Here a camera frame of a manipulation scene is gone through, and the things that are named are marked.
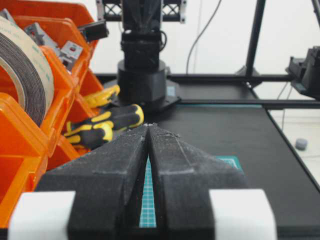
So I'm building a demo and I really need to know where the orange plastic container rack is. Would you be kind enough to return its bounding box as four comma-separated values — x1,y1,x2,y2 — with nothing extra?
0,0,103,229

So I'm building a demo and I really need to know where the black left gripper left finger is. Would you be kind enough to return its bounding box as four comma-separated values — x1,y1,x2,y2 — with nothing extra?
35,125,148,240

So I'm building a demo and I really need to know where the small grey cap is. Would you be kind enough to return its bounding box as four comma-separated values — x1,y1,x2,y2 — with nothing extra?
295,138,308,151

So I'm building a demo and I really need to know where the black gripper on right edge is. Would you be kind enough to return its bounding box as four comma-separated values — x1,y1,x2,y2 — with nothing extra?
285,46,320,101

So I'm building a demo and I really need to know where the grey hanging cable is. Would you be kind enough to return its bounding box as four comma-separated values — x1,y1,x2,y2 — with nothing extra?
185,0,222,75

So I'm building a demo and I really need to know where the grey corner bracket pile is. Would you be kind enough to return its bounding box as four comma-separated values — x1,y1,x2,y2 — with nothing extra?
0,8,84,71

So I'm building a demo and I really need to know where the green cutting mat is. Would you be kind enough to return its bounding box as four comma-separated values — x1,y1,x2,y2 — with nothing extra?
139,155,243,228

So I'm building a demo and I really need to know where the black aluminium frame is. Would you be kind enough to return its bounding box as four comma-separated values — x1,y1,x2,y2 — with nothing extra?
96,0,320,110

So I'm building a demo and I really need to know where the black table mat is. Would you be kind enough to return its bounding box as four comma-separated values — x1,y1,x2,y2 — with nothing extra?
144,104,320,236

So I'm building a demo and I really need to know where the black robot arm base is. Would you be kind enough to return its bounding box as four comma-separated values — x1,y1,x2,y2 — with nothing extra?
113,0,180,112

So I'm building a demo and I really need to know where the black connector block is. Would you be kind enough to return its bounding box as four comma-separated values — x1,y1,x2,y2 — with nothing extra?
77,20,109,42

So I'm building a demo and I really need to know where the double-sided tape roll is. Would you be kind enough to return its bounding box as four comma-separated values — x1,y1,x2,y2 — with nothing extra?
0,17,55,126

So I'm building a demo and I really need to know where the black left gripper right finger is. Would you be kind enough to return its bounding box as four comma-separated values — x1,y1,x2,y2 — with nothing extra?
148,125,249,240

